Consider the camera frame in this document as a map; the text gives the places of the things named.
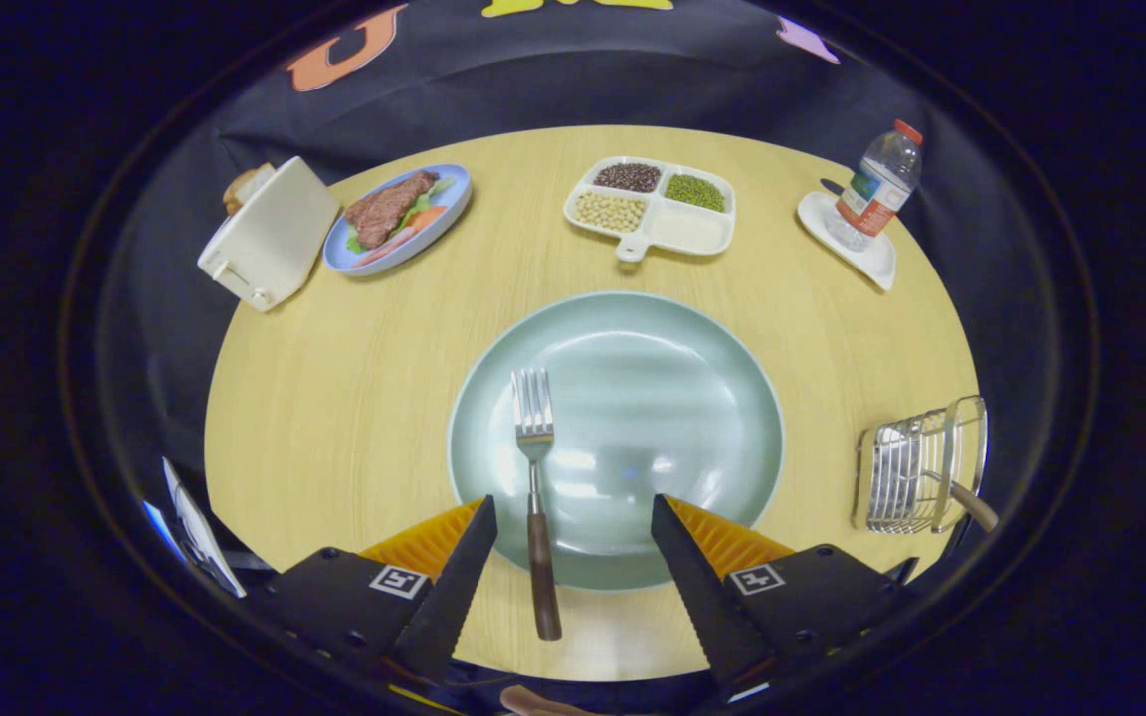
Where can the pale green plate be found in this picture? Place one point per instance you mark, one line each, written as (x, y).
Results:
(653, 398)

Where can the clear water bottle red cap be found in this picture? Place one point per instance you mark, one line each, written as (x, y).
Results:
(871, 194)

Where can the pile of green beans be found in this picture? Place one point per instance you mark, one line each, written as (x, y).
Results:
(695, 191)

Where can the white square coaster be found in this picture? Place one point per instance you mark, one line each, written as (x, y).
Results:
(871, 264)

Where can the white toaster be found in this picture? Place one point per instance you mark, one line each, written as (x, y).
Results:
(275, 234)

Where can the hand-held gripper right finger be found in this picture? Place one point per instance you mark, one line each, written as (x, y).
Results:
(707, 607)

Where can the salad vegetables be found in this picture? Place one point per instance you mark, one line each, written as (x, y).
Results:
(424, 214)

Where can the pile of dark red beans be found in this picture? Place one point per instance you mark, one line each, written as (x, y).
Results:
(628, 177)

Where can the white divided dish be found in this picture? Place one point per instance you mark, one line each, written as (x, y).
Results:
(687, 229)

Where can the brown steak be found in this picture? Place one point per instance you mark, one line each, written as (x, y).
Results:
(384, 207)

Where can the black backdrop cloth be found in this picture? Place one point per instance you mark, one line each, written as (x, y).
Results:
(573, 89)

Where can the white board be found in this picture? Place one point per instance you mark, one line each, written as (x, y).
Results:
(197, 537)

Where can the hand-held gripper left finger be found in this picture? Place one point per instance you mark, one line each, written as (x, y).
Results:
(454, 597)

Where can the pile of yellow beans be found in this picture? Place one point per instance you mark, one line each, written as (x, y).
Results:
(610, 211)

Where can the toasted bread slice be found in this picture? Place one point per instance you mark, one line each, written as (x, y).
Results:
(243, 184)

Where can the blue plate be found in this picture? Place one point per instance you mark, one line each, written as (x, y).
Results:
(454, 204)

